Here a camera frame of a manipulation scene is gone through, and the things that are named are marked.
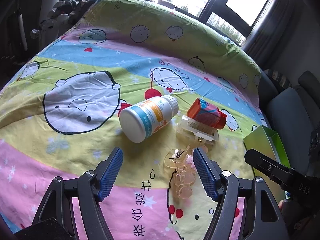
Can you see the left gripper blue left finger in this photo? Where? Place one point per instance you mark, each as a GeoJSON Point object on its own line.
{"type": "Point", "coordinates": [92, 187]}

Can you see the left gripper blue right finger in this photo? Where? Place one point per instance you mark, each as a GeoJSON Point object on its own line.
{"type": "Point", "coordinates": [222, 187]}

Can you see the white calcium tablet bottle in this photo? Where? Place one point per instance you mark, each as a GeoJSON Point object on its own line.
{"type": "Point", "coordinates": [142, 120]}

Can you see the green cardboard box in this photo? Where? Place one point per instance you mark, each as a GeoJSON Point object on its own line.
{"type": "Point", "coordinates": [268, 142]}

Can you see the dark grey sofa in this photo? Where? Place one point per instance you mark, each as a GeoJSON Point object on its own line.
{"type": "Point", "coordinates": [293, 113]}

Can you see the colourful cartoon bed sheet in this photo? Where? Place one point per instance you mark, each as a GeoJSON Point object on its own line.
{"type": "Point", "coordinates": [125, 76]}

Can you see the patterned cushion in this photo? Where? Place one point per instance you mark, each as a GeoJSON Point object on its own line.
{"type": "Point", "coordinates": [278, 78]}

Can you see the dark curtain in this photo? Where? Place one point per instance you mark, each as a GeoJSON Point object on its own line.
{"type": "Point", "coordinates": [272, 31]}

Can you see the grey plush toy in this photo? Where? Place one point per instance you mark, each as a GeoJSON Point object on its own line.
{"type": "Point", "coordinates": [63, 12]}

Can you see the black window frame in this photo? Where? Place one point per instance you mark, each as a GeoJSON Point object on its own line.
{"type": "Point", "coordinates": [220, 2]}

